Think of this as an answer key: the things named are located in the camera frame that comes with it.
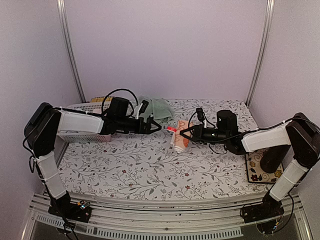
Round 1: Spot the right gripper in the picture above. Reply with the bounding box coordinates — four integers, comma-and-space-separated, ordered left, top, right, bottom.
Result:
180, 124, 229, 146

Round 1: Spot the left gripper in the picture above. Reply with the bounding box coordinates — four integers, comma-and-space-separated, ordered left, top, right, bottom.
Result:
117, 116, 163, 135

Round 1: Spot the orange patterned towel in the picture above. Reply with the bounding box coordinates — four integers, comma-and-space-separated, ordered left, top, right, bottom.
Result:
166, 119, 190, 154

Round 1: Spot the green towel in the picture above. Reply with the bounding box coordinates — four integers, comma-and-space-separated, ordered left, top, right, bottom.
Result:
138, 96, 174, 125

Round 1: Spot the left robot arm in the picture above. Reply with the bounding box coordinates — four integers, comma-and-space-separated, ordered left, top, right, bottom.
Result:
22, 97, 162, 217

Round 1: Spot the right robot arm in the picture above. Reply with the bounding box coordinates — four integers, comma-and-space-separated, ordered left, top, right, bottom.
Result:
179, 110, 320, 218

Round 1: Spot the dark cylinder roll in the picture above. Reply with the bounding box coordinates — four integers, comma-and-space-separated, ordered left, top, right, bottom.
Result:
260, 145, 291, 174

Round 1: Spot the floral tablecloth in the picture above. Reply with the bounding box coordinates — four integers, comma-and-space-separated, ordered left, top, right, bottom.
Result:
51, 98, 270, 201

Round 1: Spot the white plastic basket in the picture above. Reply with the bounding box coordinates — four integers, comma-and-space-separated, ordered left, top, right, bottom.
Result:
57, 101, 111, 143

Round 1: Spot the woven straw brush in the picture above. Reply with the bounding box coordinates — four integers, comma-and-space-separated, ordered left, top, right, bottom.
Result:
90, 96, 113, 103

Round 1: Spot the floral ceramic tray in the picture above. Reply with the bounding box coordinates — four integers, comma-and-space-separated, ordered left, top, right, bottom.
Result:
244, 148, 284, 184

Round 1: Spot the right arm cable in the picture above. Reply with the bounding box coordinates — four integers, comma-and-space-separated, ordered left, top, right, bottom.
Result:
187, 107, 293, 155

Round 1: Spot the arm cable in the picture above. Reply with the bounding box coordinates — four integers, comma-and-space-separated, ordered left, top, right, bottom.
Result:
187, 107, 293, 155
101, 88, 140, 118

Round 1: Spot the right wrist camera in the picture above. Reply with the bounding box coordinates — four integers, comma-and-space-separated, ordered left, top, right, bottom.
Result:
216, 109, 239, 135

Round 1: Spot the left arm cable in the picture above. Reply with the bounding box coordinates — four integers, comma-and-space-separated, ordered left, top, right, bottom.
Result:
101, 88, 140, 118

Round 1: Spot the metal front rail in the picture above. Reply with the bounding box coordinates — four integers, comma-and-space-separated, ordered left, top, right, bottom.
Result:
21, 193, 313, 240

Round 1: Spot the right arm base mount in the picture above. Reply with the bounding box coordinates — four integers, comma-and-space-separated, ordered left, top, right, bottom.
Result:
239, 202, 285, 223

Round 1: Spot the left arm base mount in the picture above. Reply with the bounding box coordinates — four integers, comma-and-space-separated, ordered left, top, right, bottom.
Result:
48, 197, 92, 223

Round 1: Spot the right metal frame post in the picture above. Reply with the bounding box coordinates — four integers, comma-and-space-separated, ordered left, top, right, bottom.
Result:
245, 0, 275, 108

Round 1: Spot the metal frame post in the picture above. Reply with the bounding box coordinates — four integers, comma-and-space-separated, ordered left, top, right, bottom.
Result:
56, 0, 87, 103
245, 0, 275, 108

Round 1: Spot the left metal frame post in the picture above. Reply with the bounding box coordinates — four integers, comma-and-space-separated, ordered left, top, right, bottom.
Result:
56, 0, 87, 103

